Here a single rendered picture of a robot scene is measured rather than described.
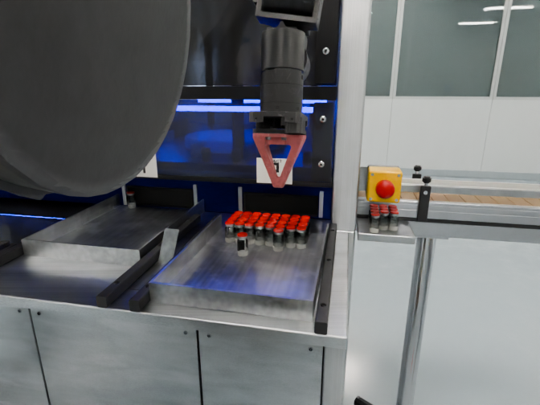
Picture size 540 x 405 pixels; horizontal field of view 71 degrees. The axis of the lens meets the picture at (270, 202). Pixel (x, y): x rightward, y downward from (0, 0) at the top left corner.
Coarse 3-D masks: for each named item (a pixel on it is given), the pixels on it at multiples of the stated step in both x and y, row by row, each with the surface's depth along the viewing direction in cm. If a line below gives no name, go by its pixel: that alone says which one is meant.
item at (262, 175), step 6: (258, 162) 89; (276, 162) 88; (282, 162) 88; (258, 168) 90; (264, 168) 89; (282, 168) 88; (258, 174) 90; (264, 174) 90; (258, 180) 91; (264, 180) 90; (270, 180) 90; (288, 180) 89
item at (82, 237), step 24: (72, 216) 91; (96, 216) 100; (120, 216) 100; (144, 216) 100; (168, 216) 100; (24, 240) 77; (48, 240) 84; (72, 240) 85; (96, 240) 85; (120, 240) 85; (144, 240) 85; (120, 264) 74
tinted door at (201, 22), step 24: (192, 0) 83; (216, 0) 82; (240, 0) 81; (192, 24) 84; (216, 24) 83; (240, 24) 82; (264, 24) 81; (192, 48) 86; (216, 48) 85; (240, 48) 84; (312, 48) 81; (192, 72) 87; (216, 72) 86; (240, 72) 85; (312, 72) 82; (336, 72) 81
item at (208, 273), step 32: (192, 256) 76; (224, 256) 77; (256, 256) 77; (288, 256) 77; (320, 256) 69; (160, 288) 60; (192, 288) 59; (224, 288) 65; (256, 288) 65; (288, 288) 65
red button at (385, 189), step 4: (384, 180) 83; (388, 180) 83; (380, 184) 82; (384, 184) 82; (388, 184) 82; (392, 184) 82; (376, 188) 83; (380, 188) 82; (384, 188) 82; (388, 188) 82; (392, 188) 82; (376, 192) 83; (380, 192) 82; (384, 192) 82; (388, 192) 82; (392, 192) 82; (380, 196) 83; (384, 196) 82; (388, 196) 82
